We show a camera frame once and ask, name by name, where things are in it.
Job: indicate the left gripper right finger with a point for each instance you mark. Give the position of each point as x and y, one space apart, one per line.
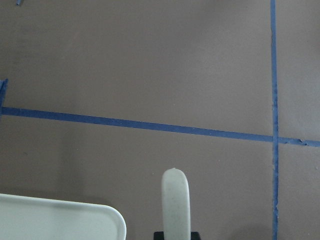
194 235

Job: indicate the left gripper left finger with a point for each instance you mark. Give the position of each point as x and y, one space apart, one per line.
158 235

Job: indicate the white ceramic spoon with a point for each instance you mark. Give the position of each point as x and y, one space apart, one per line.
176 210

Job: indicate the white bear tray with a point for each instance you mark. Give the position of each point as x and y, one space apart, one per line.
32 218

